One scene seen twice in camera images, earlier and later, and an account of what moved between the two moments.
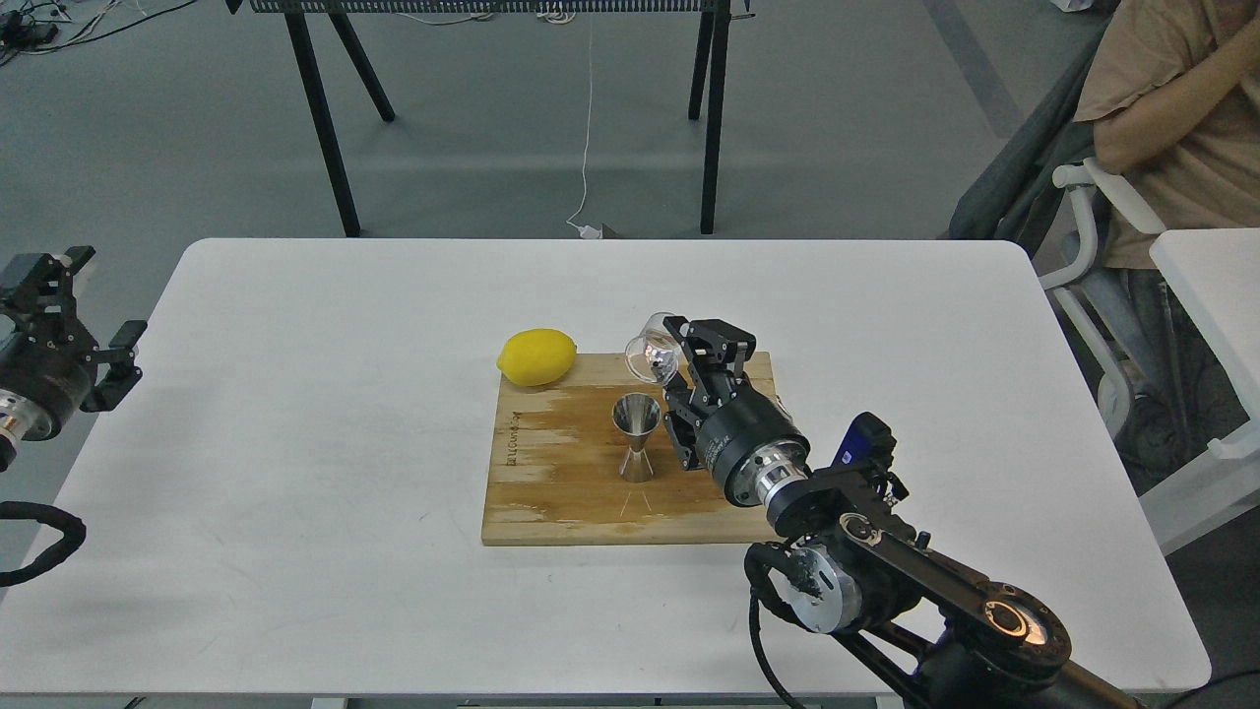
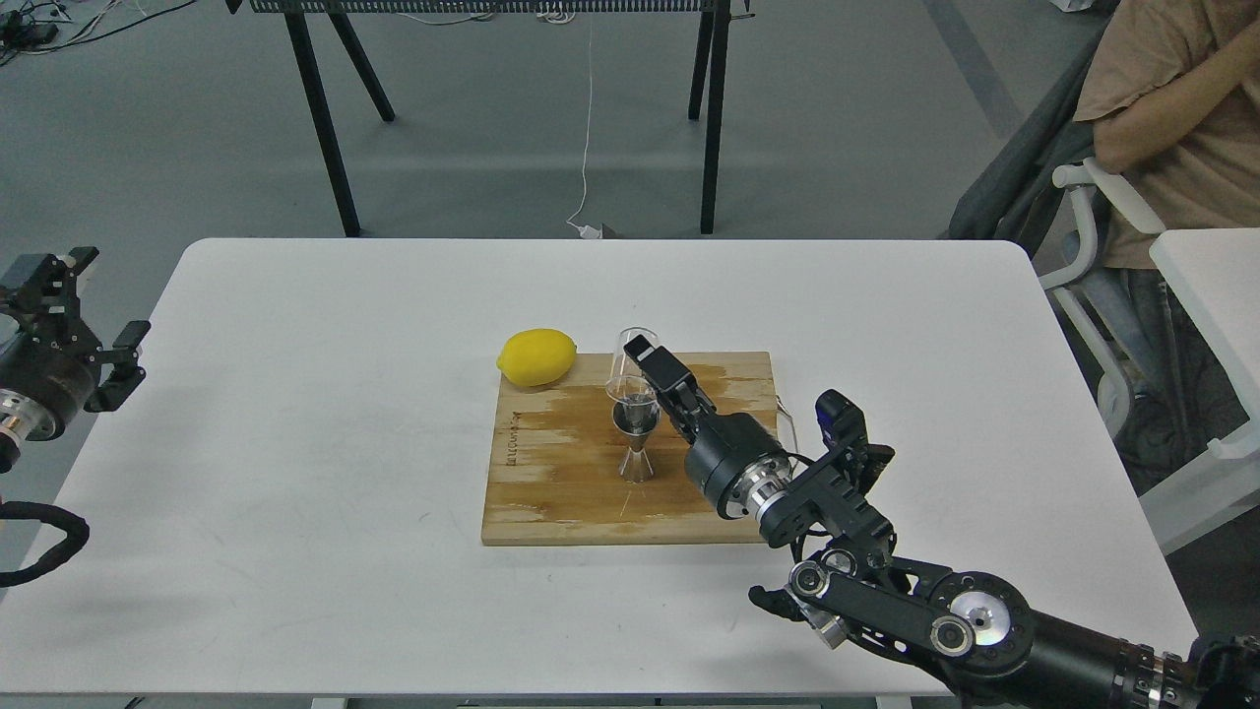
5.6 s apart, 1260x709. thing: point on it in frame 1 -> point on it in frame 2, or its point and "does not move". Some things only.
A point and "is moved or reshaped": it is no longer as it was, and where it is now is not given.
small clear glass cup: (654, 355) is moved or reshaped
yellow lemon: (536, 356) does not move
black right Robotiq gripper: (745, 439) -> (737, 464)
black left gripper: (45, 361) does not move
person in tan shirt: (1172, 88) does not move
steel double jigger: (637, 415) does not move
